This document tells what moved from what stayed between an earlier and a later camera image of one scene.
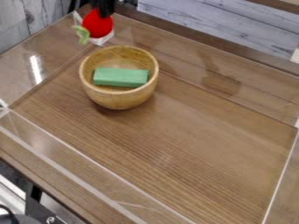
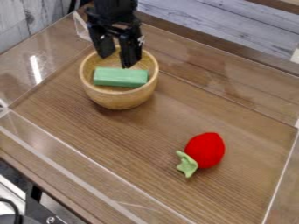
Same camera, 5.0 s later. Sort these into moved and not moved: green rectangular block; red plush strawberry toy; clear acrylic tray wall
Moved: red plush strawberry toy
Not moved: clear acrylic tray wall; green rectangular block
